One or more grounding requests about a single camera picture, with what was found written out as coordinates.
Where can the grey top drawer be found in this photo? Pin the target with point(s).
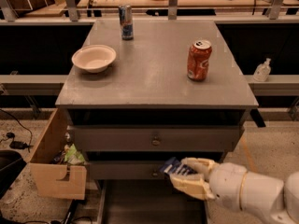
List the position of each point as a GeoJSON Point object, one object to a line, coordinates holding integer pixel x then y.
{"type": "Point", "coordinates": [92, 138]}

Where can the wooden open side box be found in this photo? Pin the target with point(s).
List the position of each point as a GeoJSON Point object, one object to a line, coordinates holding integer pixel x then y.
{"type": "Point", "coordinates": [52, 176]}

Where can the green crumpled snack bag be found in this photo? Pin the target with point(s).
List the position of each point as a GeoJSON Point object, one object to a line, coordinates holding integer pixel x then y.
{"type": "Point", "coordinates": [72, 156]}

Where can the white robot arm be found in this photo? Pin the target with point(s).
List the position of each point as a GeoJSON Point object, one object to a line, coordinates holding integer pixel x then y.
{"type": "Point", "coordinates": [270, 199]}

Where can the clear hand sanitizer bottle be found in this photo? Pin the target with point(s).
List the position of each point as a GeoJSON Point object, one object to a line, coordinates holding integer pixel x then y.
{"type": "Point", "coordinates": [262, 71]}

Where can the orange soda can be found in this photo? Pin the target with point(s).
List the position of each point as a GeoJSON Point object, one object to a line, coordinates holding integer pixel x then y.
{"type": "Point", "coordinates": [198, 59]}

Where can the dark blue rxbar wrapper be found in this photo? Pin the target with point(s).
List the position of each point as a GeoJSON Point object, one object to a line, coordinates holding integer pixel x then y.
{"type": "Point", "coordinates": [176, 167]}

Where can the blue silver energy drink can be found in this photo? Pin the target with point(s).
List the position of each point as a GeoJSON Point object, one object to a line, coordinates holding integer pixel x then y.
{"type": "Point", "coordinates": [126, 22]}

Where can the grey drawer cabinet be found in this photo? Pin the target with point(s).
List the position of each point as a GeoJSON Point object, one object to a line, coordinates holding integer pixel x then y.
{"type": "Point", "coordinates": [147, 86]}

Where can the grey middle drawer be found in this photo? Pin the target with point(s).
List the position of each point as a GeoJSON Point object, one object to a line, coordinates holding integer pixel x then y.
{"type": "Point", "coordinates": [126, 170]}

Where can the metal rail frame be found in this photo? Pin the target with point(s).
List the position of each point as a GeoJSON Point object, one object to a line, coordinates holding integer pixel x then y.
{"type": "Point", "coordinates": [76, 10]}

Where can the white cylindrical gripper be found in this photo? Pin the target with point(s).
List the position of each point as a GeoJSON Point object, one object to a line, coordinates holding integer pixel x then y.
{"type": "Point", "coordinates": [226, 182]}

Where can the white paper bowl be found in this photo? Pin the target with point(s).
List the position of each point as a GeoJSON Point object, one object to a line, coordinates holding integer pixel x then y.
{"type": "Point", "coordinates": [94, 58]}

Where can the black bin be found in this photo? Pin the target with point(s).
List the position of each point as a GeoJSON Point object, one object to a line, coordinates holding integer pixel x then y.
{"type": "Point", "coordinates": [11, 165]}

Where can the grey open bottom drawer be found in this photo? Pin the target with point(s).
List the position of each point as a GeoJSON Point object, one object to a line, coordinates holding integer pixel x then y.
{"type": "Point", "coordinates": [147, 202]}

